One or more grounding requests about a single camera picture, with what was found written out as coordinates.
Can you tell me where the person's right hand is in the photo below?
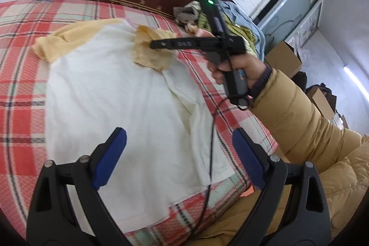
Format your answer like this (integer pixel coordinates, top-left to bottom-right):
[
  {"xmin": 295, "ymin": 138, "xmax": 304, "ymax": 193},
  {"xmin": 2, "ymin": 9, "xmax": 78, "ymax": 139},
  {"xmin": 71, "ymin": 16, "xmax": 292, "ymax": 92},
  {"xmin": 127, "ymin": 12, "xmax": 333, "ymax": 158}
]
[{"xmin": 208, "ymin": 53, "xmax": 273, "ymax": 97}]

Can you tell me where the yellow-green garment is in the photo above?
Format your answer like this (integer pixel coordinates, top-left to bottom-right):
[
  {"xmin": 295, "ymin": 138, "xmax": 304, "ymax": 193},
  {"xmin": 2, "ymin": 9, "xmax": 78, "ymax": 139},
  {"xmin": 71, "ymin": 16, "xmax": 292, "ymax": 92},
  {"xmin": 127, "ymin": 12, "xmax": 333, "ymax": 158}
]
[{"xmin": 198, "ymin": 13, "xmax": 257, "ymax": 56}]

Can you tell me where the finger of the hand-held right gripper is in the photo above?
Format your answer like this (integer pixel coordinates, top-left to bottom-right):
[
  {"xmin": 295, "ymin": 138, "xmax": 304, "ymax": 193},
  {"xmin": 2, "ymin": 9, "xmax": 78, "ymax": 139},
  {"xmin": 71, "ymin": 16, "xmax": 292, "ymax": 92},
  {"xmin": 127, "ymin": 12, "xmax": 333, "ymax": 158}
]
[{"xmin": 150, "ymin": 37, "xmax": 203, "ymax": 50}]

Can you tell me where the pile of clothes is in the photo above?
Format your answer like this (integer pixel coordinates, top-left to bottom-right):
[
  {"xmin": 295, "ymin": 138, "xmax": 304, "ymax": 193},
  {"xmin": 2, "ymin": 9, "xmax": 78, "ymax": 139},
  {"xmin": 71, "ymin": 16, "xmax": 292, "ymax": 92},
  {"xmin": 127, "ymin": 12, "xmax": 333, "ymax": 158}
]
[{"xmin": 216, "ymin": 0, "xmax": 266, "ymax": 62}]

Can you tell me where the small cardboard box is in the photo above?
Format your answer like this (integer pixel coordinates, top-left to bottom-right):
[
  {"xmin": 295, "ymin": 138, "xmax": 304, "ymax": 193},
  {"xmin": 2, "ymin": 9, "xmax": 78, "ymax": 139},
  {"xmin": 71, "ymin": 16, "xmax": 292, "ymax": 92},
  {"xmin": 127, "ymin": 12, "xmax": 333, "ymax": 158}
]
[{"xmin": 305, "ymin": 87, "xmax": 337, "ymax": 120}]

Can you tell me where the large cardboard box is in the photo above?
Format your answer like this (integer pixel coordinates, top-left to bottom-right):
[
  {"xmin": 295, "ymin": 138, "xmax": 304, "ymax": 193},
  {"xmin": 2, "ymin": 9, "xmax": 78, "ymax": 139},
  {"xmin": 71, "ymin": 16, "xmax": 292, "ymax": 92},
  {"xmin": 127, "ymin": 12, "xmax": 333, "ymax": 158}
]
[{"xmin": 265, "ymin": 40, "xmax": 303, "ymax": 77}]

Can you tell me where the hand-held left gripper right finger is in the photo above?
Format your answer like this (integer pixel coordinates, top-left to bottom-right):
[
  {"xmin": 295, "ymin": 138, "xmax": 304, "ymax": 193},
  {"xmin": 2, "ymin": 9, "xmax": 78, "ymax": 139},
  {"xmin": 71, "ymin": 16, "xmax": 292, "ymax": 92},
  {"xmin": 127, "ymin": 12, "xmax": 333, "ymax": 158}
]
[{"xmin": 228, "ymin": 127, "xmax": 332, "ymax": 246}]

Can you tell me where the orange strap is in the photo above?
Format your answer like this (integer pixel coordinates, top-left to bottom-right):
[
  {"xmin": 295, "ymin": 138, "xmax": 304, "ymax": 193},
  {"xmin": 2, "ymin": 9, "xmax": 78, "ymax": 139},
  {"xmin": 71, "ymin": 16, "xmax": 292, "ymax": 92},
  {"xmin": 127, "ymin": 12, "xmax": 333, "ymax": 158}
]
[{"xmin": 240, "ymin": 185, "xmax": 256, "ymax": 199}]

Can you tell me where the person's right forearm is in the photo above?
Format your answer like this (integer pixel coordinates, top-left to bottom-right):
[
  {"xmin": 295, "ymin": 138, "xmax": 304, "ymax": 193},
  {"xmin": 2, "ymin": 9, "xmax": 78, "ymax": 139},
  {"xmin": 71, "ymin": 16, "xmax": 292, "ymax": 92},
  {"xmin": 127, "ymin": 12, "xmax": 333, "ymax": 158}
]
[{"xmin": 248, "ymin": 65, "xmax": 369, "ymax": 177}]

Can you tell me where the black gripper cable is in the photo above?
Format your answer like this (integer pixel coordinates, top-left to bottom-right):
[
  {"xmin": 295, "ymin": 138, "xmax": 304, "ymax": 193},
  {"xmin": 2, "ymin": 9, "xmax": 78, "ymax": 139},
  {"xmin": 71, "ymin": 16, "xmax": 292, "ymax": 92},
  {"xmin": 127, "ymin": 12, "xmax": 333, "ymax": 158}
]
[{"xmin": 187, "ymin": 96, "xmax": 252, "ymax": 246}]

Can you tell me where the white light tube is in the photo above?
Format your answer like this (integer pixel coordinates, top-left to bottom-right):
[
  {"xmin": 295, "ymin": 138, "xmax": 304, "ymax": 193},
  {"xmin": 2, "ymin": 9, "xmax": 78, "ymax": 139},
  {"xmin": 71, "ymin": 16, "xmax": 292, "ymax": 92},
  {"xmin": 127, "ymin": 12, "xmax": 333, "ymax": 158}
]
[{"xmin": 342, "ymin": 65, "xmax": 369, "ymax": 98}]

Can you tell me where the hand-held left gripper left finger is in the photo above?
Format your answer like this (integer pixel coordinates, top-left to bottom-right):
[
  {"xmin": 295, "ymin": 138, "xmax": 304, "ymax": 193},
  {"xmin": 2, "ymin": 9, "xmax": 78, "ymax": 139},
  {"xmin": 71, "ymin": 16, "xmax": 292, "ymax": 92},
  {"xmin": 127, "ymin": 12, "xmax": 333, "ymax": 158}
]
[{"xmin": 27, "ymin": 127, "xmax": 131, "ymax": 246}]

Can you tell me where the red plaid bed sheet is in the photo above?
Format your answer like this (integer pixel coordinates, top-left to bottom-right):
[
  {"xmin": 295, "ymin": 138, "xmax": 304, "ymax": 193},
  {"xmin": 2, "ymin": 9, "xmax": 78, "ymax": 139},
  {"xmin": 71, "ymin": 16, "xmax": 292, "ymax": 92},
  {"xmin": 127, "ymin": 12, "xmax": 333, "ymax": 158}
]
[{"xmin": 0, "ymin": 0, "xmax": 279, "ymax": 246}]

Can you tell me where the white yellow-sleeved t-shirt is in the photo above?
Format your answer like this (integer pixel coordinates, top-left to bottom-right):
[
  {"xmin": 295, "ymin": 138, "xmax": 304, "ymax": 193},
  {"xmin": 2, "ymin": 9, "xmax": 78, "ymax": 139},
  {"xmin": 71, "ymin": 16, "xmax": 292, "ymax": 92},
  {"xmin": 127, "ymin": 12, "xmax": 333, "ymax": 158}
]
[{"xmin": 32, "ymin": 18, "xmax": 249, "ymax": 233}]

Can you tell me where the beige patterned cloth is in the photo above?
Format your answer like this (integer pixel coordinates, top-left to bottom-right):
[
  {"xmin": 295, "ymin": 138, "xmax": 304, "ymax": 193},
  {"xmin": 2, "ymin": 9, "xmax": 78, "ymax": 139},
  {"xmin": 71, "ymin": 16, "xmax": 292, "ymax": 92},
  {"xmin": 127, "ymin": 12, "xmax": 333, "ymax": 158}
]
[{"xmin": 172, "ymin": 2, "xmax": 214, "ymax": 37}]

